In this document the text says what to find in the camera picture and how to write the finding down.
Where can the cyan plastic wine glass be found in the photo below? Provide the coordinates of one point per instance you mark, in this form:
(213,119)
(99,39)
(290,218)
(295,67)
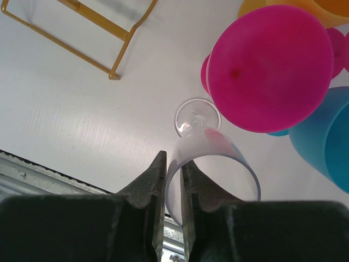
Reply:
(322,138)

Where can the gold wire glass rack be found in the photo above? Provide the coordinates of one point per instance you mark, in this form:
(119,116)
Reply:
(47,37)

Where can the clear wine glass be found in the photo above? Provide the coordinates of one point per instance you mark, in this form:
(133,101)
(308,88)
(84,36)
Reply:
(197,122)

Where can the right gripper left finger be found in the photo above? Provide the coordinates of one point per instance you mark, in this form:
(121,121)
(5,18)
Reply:
(125,226)

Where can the orange plastic wine glass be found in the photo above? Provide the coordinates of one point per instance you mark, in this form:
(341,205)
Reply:
(330,13)

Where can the magenta wine glass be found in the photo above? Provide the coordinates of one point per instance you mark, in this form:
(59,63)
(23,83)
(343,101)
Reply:
(339,43)
(270,69)

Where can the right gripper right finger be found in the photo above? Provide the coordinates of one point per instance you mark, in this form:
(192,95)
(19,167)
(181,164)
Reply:
(217,226)

